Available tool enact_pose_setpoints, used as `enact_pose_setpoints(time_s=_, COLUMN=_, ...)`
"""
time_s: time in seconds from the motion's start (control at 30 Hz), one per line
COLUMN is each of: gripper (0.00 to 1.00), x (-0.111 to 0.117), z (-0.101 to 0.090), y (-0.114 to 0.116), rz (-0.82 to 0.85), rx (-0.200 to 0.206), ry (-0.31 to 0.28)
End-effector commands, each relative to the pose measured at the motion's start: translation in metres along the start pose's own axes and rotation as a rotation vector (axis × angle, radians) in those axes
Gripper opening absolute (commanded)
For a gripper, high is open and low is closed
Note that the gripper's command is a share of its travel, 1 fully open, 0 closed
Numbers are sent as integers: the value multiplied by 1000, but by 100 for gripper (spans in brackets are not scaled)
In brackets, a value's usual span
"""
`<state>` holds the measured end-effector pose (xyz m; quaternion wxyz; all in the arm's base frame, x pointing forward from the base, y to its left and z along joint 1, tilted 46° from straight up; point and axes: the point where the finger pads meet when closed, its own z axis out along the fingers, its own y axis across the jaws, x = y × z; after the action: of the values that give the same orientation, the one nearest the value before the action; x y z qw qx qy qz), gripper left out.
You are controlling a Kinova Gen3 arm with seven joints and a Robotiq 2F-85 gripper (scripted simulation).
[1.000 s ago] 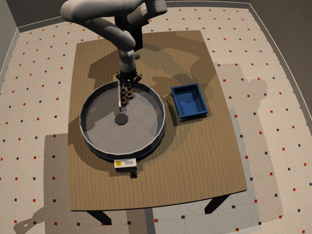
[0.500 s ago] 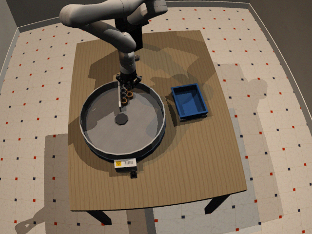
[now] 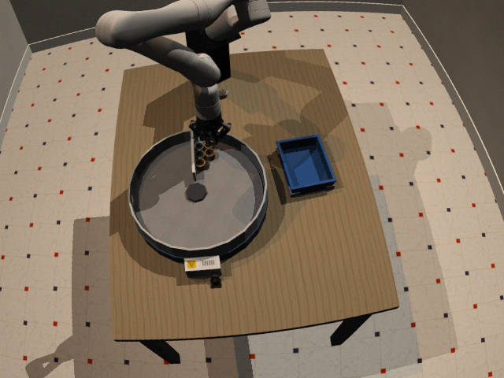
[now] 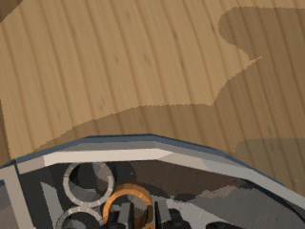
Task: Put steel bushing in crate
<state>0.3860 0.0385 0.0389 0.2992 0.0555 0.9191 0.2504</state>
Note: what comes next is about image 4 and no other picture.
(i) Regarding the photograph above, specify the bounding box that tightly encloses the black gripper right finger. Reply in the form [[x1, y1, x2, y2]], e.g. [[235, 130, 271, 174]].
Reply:
[[154, 201, 244, 229]]

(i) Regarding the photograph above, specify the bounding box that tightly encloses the grey metal ring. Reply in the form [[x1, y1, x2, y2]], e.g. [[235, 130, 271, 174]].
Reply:
[[63, 161, 117, 208], [56, 202, 105, 229]]

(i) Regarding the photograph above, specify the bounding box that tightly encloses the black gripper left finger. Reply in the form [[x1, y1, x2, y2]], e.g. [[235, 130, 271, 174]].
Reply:
[[99, 202, 134, 229]]

